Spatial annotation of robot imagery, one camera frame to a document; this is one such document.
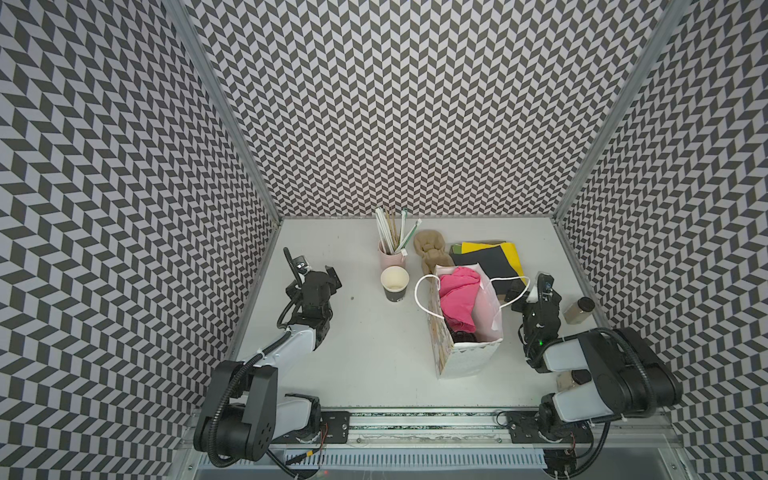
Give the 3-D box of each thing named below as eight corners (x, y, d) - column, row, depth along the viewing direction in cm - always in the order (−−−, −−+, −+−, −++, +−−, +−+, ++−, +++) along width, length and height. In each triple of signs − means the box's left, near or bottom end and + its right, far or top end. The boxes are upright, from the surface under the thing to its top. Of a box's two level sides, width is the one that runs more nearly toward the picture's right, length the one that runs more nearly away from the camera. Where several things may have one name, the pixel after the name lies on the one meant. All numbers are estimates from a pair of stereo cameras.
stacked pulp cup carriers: (425, 275, 103) (426, 267, 99) (412, 240, 113) (412, 231, 109) (452, 269, 104) (454, 260, 100) (437, 235, 114) (438, 226, 110)
